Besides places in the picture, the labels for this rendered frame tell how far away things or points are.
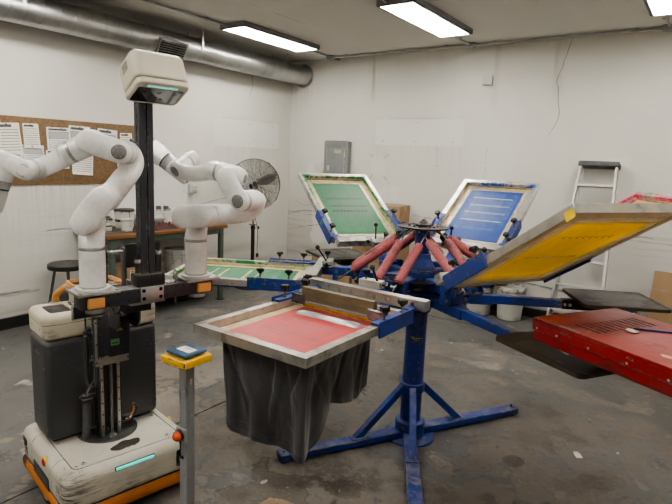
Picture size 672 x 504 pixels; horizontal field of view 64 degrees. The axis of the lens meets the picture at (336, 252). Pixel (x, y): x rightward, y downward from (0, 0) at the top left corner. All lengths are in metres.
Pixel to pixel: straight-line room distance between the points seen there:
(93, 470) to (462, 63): 5.57
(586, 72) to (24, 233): 5.70
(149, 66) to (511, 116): 4.87
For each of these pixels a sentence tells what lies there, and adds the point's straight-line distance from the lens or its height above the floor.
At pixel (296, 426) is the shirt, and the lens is 2.14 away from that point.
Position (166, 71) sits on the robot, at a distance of 2.18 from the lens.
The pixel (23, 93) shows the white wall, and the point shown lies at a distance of 5.73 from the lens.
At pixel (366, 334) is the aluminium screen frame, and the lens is 2.19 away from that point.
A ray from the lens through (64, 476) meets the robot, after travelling 2.78.
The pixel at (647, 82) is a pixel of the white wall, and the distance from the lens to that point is 6.22.
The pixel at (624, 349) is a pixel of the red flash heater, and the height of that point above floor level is 1.10.
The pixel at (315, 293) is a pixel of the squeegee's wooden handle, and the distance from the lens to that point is 2.55.
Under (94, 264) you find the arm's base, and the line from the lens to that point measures 2.21.
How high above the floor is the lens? 1.67
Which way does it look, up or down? 10 degrees down
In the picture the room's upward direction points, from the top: 2 degrees clockwise
